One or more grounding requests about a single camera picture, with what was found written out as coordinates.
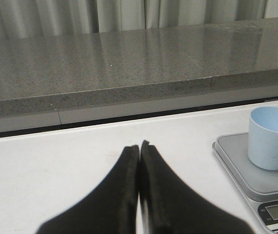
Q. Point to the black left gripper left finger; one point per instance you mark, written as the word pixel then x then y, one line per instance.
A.
pixel 109 209

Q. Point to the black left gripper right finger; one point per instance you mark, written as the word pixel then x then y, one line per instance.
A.
pixel 169 206

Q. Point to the light blue plastic cup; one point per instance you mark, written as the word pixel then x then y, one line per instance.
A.
pixel 263 137

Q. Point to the silver digital kitchen scale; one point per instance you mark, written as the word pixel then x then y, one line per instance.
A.
pixel 259 187

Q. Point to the grey stone counter ledge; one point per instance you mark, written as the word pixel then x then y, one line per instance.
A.
pixel 54 81

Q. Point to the grey pleated curtain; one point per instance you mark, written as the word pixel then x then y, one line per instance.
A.
pixel 35 18

